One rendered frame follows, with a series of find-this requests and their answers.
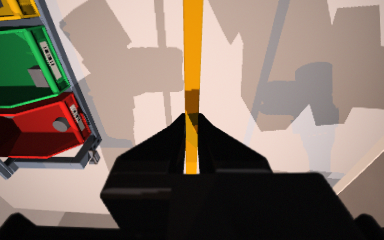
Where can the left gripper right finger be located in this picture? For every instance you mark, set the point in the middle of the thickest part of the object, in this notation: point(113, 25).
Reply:
point(226, 154)

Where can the green open bin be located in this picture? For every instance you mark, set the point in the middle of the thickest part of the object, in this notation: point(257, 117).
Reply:
point(17, 55)

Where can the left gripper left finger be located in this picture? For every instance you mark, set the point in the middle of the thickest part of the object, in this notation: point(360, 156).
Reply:
point(158, 152)

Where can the red bin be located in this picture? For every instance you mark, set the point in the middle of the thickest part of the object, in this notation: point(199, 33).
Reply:
point(30, 134)

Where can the dark grey shelf rack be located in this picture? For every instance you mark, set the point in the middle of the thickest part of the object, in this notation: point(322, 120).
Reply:
point(88, 150)

